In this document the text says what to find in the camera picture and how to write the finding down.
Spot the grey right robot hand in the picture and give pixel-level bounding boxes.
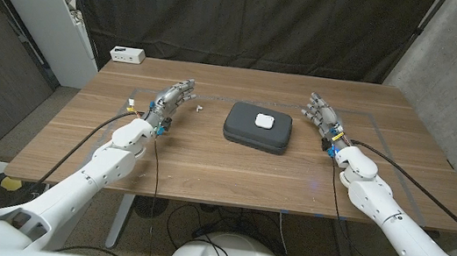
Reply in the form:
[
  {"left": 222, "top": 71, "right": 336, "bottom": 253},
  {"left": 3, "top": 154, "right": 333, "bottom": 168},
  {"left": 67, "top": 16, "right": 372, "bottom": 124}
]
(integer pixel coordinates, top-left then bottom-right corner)
[{"left": 295, "top": 90, "right": 356, "bottom": 153}]

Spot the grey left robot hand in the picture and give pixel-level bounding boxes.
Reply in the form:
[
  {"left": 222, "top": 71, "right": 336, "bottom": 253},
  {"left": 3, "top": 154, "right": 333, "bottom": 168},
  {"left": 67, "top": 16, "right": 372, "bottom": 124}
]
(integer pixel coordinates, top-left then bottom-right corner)
[{"left": 139, "top": 72, "right": 199, "bottom": 138}]

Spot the white AirPods case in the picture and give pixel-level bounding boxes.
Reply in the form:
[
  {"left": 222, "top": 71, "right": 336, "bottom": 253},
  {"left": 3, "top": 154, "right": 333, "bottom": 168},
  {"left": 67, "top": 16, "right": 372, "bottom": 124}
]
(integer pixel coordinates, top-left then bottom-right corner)
[{"left": 253, "top": 112, "right": 276, "bottom": 132}]

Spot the black zip case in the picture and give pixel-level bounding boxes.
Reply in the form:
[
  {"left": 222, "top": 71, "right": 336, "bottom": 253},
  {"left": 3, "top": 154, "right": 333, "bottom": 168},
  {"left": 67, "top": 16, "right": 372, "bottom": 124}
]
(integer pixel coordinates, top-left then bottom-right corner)
[{"left": 220, "top": 98, "right": 296, "bottom": 157}]

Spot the white power strip box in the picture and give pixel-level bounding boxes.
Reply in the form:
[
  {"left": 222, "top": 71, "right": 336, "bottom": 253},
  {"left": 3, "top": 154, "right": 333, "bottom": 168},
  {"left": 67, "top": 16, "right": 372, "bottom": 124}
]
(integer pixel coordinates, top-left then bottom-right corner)
[{"left": 108, "top": 45, "right": 147, "bottom": 67}]

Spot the black round floor disc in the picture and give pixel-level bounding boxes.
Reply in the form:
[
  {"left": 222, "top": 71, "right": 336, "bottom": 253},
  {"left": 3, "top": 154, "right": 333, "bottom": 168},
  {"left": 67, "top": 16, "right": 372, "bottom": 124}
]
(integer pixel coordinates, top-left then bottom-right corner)
[{"left": 131, "top": 195, "right": 169, "bottom": 222}]

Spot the black curtain backdrop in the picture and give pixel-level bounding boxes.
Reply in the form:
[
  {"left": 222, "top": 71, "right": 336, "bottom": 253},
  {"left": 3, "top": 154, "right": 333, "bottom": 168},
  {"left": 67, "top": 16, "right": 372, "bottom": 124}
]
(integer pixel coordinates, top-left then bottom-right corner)
[{"left": 52, "top": 0, "right": 439, "bottom": 111}]

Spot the grey table leg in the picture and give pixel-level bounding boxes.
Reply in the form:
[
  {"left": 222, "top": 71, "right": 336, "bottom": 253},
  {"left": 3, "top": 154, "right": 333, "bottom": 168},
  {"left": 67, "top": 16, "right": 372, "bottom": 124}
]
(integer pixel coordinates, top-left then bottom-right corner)
[
  {"left": 104, "top": 191, "right": 137, "bottom": 252},
  {"left": 328, "top": 218, "right": 362, "bottom": 256}
]

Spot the black backdrop stand pole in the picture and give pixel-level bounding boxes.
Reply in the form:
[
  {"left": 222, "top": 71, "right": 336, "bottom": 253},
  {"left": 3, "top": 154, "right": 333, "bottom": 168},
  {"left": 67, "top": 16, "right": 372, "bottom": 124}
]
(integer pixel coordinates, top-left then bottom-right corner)
[{"left": 382, "top": 0, "right": 448, "bottom": 92}]

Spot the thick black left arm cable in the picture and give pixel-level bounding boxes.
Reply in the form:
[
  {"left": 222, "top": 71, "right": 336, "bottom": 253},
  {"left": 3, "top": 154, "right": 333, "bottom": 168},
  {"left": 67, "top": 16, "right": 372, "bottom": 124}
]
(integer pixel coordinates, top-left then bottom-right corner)
[{"left": 32, "top": 98, "right": 146, "bottom": 201}]

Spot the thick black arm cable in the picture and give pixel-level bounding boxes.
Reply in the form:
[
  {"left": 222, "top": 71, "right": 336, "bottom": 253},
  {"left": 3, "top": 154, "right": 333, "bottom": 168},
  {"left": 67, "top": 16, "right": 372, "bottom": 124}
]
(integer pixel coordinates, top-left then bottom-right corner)
[
  {"left": 32, "top": 98, "right": 146, "bottom": 201},
  {"left": 337, "top": 139, "right": 457, "bottom": 252}
]

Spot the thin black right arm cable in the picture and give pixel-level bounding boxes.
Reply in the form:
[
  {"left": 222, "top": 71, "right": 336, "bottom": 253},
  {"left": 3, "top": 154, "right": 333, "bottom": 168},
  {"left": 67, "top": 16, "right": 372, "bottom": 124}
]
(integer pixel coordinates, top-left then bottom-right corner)
[{"left": 318, "top": 155, "right": 457, "bottom": 256}]

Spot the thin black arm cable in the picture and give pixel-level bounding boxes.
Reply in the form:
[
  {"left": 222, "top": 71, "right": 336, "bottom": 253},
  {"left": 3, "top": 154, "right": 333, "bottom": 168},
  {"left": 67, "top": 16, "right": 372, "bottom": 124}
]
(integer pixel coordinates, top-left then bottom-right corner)
[
  {"left": 138, "top": 134, "right": 169, "bottom": 256},
  {"left": 318, "top": 155, "right": 457, "bottom": 256}
]

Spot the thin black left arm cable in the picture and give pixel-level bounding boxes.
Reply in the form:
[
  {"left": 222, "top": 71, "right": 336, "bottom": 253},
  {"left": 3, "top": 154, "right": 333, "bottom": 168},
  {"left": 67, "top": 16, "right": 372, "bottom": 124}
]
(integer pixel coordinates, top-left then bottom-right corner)
[{"left": 138, "top": 134, "right": 169, "bottom": 256}]

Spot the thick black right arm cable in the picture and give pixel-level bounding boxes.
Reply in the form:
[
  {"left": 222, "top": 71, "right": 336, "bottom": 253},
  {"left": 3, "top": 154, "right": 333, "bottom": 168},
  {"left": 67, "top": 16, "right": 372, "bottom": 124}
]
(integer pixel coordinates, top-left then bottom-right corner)
[{"left": 337, "top": 139, "right": 457, "bottom": 252}]

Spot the black floor cable tangle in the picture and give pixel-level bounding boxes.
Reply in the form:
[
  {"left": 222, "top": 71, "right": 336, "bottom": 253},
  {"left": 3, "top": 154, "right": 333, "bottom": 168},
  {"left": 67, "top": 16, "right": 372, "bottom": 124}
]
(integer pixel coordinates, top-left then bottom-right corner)
[{"left": 162, "top": 199, "right": 289, "bottom": 256}]

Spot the grey floor cable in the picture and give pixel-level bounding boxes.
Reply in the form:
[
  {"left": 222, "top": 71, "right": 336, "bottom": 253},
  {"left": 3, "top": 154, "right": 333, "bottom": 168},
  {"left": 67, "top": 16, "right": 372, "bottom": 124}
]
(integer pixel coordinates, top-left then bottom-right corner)
[{"left": 273, "top": 211, "right": 315, "bottom": 256}]

